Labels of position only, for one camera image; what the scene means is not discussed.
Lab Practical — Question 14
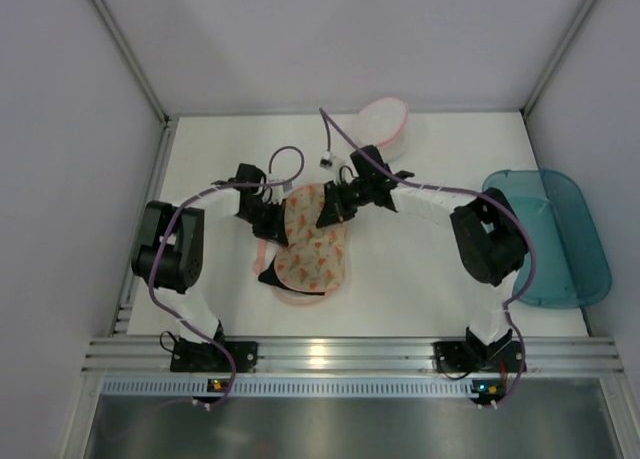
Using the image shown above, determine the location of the orange patterned bra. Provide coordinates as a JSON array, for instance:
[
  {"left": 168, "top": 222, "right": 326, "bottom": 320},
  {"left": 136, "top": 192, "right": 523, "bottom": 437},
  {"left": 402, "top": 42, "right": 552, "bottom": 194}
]
[{"left": 253, "top": 183, "right": 347, "bottom": 306}]

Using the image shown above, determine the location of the black garment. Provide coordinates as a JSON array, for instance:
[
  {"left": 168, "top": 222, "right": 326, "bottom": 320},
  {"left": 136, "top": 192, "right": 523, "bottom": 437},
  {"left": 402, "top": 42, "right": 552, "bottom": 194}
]
[{"left": 258, "top": 259, "right": 344, "bottom": 302}]

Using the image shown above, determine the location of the white mesh laundry bag pink trim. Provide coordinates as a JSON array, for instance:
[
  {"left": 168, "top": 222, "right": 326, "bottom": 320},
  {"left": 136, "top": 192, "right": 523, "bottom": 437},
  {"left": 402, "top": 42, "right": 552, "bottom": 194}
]
[{"left": 351, "top": 97, "right": 409, "bottom": 163}]

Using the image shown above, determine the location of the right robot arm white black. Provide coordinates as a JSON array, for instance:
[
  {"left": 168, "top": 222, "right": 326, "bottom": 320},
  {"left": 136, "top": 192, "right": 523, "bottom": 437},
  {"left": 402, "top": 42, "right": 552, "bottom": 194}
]
[{"left": 316, "top": 145, "right": 530, "bottom": 350}]

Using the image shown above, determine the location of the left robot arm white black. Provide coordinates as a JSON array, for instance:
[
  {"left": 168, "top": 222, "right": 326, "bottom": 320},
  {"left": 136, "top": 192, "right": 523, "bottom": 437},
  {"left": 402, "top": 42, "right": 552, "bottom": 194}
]
[{"left": 131, "top": 163, "right": 293, "bottom": 347}]

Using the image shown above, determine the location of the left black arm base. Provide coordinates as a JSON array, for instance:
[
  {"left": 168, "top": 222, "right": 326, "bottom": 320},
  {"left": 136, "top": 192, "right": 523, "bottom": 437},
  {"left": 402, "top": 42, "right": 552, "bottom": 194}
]
[{"left": 169, "top": 338, "right": 259, "bottom": 373}]

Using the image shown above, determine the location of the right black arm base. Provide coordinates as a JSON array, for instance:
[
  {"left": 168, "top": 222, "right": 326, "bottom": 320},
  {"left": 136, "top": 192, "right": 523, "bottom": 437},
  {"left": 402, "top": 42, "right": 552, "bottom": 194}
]
[{"left": 433, "top": 340, "right": 524, "bottom": 377}]

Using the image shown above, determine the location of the teal plastic basin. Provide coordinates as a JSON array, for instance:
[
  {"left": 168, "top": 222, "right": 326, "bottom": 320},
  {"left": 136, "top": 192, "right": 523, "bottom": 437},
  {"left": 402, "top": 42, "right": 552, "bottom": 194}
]
[{"left": 483, "top": 169, "right": 612, "bottom": 309}]

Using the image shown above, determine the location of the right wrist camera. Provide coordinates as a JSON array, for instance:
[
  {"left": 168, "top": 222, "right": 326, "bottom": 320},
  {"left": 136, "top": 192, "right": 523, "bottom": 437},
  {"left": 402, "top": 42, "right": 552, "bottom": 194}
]
[{"left": 319, "top": 150, "right": 345, "bottom": 174}]

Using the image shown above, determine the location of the aluminium front rail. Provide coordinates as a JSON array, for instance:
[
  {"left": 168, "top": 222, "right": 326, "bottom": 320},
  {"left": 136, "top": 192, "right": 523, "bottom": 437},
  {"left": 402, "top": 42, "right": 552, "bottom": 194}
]
[{"left": 81, "top": 336, "right": 624, "bottom": 378}]

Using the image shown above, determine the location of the slotted white cable duct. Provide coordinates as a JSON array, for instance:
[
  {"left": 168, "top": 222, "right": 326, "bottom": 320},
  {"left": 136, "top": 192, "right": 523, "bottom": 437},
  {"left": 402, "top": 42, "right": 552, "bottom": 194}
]
[{"left": 101, "top": 376, "right": 504, "bottom": 398}]

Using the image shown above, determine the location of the left aluminium frame post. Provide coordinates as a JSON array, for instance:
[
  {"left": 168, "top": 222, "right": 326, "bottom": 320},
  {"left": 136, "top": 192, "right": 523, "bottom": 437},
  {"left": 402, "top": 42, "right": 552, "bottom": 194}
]
[{"left": 87, "top": 0, "right": 169, "bottom": 126}]

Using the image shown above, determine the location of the aluminium frame post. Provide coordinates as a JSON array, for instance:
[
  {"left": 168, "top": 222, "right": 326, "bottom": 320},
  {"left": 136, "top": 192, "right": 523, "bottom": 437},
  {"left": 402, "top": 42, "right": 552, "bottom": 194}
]
[
  {"left": 87, "top": 0, "right": 169, "bottom": 126},
  {"left": 520, "top": 0, "right": 602, "bottom": 122}
]

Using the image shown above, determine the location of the right aluminium frame post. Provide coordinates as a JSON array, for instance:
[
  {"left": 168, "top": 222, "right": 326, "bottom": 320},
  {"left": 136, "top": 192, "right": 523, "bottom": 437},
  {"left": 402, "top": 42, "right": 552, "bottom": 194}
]
[{"left": 520, "top": 0, "right": 602, "bottom": 122}]

